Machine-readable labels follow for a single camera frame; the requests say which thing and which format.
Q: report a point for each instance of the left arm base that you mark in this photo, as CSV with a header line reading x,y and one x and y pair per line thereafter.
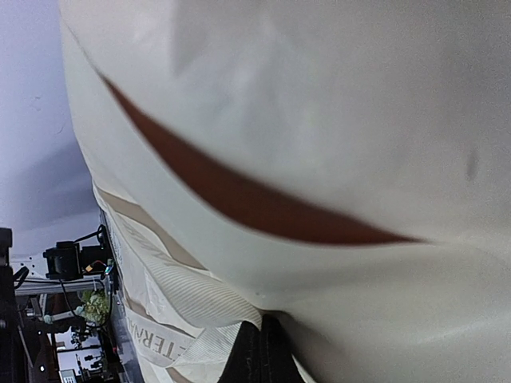
x,y
89,256

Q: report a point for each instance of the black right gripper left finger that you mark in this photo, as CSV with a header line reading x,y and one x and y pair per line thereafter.
x,y
243,363

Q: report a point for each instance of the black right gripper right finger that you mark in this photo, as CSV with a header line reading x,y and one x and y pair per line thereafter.
x,y
276,361

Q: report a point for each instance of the front aluminium rail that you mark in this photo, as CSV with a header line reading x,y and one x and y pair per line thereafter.
x,y
118,323

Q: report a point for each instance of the peach wrapping paper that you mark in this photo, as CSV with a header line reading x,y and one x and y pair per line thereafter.
x,y
344,166

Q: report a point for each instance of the cream ribbon bow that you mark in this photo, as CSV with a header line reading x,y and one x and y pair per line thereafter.
x,y
175,290

